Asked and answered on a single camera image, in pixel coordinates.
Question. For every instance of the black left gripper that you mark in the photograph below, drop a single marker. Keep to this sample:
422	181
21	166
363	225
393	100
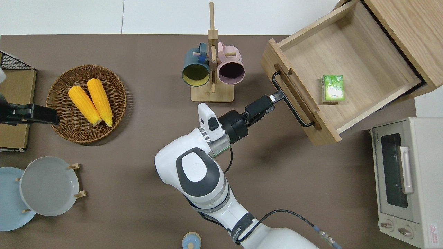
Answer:
24	114

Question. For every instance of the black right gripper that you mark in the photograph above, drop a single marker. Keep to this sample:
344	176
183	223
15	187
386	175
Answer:
235	126

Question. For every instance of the light wooden drawer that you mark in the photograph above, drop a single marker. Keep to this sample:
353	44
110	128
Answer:
346	45

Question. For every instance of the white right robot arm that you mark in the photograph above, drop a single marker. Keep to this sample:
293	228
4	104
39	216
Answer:
197	173

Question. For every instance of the white grid pattern box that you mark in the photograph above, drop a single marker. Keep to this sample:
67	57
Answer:
15	86

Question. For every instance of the white cylindrical grinder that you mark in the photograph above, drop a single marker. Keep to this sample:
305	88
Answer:
2	76

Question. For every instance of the round brown wicker basket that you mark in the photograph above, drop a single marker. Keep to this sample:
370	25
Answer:
69	133

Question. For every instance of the pink mug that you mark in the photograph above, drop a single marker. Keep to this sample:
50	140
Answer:
231	71

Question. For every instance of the green drink carton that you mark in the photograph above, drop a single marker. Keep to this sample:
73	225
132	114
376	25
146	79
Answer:
333	88

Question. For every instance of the yellow corn cob blunt tip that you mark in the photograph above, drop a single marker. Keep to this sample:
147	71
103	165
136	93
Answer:
84	105

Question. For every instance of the wooden mug tree stand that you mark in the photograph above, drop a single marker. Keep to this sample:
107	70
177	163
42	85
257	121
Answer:
212	95

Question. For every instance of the wooden plate rack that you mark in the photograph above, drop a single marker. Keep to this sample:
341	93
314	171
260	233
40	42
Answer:
74	166

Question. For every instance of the grey plate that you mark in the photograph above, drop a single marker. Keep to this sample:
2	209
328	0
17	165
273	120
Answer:
48	186

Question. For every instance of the yellow corn cob pointed tip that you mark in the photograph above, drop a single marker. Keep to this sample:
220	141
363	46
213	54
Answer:
100	100

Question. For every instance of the teal mug yellow inside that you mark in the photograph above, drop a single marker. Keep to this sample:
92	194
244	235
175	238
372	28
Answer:
195	74

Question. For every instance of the light blue plate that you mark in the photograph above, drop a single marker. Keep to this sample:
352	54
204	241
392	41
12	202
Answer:
10	204

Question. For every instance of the brown table mat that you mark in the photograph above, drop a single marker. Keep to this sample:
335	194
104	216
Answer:
145	86

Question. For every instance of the light wooden cabinet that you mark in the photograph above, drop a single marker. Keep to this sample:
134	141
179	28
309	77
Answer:
408	31

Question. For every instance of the white toaster oven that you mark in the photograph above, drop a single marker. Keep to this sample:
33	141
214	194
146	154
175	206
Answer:
422	180

